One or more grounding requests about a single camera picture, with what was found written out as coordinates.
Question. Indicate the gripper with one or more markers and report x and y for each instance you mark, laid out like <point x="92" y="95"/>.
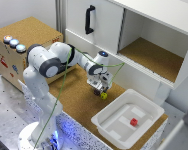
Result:
<point x="98" y="81"/>

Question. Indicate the purple block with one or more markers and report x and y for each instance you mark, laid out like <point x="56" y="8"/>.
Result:
<point x="97" y="92"/>

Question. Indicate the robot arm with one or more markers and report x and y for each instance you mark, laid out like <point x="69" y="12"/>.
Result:
<point x="44" y="63"/>

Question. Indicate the wooden drawer box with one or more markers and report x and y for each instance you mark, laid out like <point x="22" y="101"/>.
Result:
<point x="14" y="46"/>

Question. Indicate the yellow block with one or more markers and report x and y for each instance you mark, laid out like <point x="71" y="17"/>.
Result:
<point x="103" y="96"/>

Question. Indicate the white plastic box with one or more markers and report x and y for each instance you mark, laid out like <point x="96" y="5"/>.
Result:
<point x="127" y="116"/>

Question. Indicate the pink block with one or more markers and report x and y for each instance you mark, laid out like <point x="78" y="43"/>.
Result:
<point x="134" y="122"/>

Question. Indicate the white sliding door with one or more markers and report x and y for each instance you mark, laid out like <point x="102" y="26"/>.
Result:
<point x="104" y="26"/>

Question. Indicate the white cabinet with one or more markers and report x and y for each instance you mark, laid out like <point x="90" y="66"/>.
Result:
<point x="150" y="40"/>

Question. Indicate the green button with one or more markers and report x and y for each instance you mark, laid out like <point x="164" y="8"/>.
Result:
<point x="20" y="48"/>

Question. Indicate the blue button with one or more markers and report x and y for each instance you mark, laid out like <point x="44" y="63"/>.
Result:
<point x="14" y="42"/>

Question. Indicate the red button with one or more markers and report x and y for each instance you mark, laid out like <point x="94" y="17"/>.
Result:
<point x="7" y="39"/>

